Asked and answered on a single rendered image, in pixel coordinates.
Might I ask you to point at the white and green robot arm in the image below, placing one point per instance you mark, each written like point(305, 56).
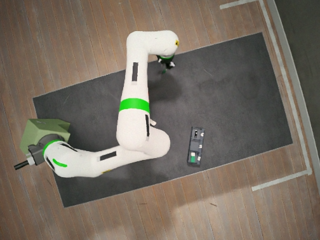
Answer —
point(134, 132)

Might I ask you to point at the grey three-compartment bin rack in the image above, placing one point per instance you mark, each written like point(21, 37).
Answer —
point(195, 145)

